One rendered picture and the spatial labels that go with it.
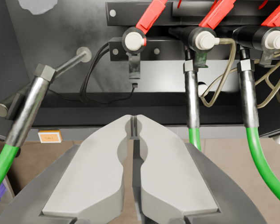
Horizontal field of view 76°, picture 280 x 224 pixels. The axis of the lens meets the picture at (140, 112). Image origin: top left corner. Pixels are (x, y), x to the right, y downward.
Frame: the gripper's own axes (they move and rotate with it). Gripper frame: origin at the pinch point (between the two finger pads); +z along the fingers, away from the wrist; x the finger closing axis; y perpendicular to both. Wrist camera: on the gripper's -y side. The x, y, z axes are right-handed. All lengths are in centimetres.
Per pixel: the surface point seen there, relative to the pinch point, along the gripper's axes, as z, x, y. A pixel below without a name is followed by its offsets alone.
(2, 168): 2.4, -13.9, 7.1
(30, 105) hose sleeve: 6.4, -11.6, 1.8
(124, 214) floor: 122, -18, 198
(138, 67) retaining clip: 10.5, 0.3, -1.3
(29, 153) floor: 122, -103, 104
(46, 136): 25.6, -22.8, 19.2
